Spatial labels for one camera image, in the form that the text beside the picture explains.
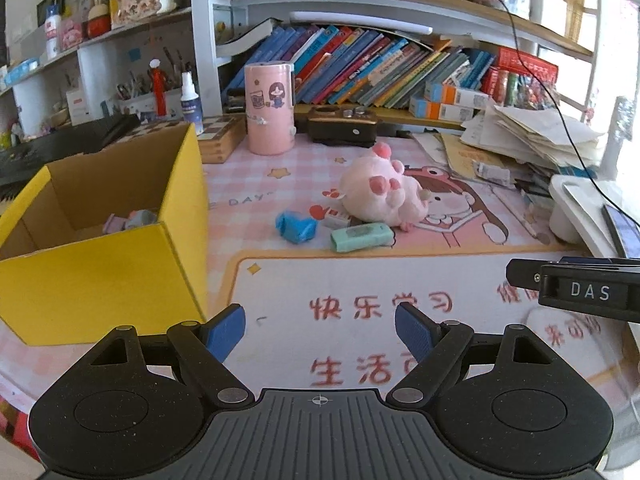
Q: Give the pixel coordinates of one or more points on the stack of loose papers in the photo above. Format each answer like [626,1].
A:
[540,135]

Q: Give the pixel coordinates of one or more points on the white bottle red label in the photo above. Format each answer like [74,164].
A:
[52,35]

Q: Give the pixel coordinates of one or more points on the white spray bottle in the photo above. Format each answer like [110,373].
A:
[191,110]

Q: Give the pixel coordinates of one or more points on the yellow cardboard box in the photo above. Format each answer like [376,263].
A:
[100,280]

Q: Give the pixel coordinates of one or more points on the red boxed book set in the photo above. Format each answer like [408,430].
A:
[540,67]

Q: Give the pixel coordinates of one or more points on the small blue white box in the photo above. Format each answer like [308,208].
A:
[108,109]

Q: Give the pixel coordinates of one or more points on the row of slanted books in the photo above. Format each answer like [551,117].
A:
[360,65]

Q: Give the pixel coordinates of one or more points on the desktop with pink printed cloth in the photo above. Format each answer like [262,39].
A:
[310,270]

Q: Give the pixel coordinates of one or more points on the white cubby shelf unit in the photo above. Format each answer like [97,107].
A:
[95,70]

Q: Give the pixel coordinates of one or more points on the small white pen holder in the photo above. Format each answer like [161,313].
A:
[135,107]

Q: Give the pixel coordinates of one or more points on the small pink lilac item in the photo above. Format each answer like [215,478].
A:
[114,224]

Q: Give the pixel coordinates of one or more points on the orange blue white carton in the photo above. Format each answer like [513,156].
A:
[465,94]
[440,110]

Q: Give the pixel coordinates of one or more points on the black framed picture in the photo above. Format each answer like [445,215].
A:
[50,7]

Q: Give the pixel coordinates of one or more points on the pink clear storage box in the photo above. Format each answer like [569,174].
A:
[70,35]

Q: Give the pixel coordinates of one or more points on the brown wooden case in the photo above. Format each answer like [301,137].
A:
[340,132]

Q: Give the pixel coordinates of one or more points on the wooden chessboard box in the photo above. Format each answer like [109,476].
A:
[220,140]

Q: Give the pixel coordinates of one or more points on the pink cartoon canister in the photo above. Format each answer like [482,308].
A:
[270,110]

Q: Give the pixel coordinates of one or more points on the red tassel charm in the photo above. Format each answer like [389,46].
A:
[160,90]

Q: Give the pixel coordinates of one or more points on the white plastic stand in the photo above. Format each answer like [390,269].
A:
[570,210]

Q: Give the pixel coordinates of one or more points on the black electronic keyboard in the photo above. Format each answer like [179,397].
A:
[60,142]

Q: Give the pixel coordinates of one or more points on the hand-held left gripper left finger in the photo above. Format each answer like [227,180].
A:
[225,332]

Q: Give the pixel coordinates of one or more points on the white frame wooden bookshelf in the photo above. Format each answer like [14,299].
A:
[205,35]

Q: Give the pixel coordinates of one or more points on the large white pen holder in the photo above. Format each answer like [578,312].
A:
[172,105]

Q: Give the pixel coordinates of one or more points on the blue grey toy car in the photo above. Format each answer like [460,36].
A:
[142,219]

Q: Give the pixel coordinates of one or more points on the mint green rectangular case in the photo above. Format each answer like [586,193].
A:
[360,236]

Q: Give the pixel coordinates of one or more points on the pink plush pig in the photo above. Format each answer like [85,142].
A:
[380,195]

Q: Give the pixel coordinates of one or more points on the silver foil packet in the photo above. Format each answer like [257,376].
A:
[492,174]

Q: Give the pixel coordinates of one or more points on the blue wipes pack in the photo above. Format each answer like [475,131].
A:
[22,71]

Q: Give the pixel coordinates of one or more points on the red round doll jar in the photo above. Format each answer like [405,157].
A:
[99,22]

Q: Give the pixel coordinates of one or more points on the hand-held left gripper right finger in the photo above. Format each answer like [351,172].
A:
[412,332]

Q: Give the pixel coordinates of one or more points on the pen holder cups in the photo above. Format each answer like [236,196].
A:
[135,85]

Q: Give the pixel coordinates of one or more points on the blue toy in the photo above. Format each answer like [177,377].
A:
[297,229]

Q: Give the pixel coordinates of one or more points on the small white printed packet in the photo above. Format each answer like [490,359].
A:
[336,218]

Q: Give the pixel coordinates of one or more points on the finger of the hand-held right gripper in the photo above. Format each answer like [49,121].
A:
[522,272]

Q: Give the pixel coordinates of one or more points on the dark tablet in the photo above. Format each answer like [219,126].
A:
[627,232]

